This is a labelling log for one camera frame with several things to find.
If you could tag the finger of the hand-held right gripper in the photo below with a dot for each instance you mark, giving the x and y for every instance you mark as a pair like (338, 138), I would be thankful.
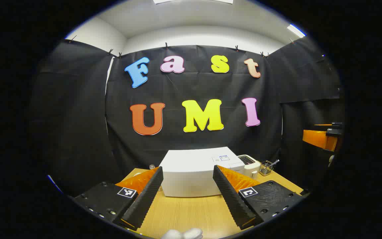
(317, 139)

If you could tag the ceiling light panel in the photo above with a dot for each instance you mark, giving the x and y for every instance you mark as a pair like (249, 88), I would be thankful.
(296, 30)

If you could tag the white toaster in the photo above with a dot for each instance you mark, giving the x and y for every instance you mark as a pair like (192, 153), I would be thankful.
(249, 166)

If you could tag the metal spoon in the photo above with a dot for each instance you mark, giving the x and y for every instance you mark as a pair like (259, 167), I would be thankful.
(274, 163)

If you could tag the white microwave oven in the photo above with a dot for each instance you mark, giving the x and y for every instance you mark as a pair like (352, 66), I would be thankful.
(187, 172)

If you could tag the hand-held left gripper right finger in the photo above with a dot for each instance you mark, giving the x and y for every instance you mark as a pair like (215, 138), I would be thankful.
(232, 199)

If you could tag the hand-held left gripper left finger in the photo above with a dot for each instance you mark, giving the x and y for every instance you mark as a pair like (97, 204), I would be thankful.
(146, 199)

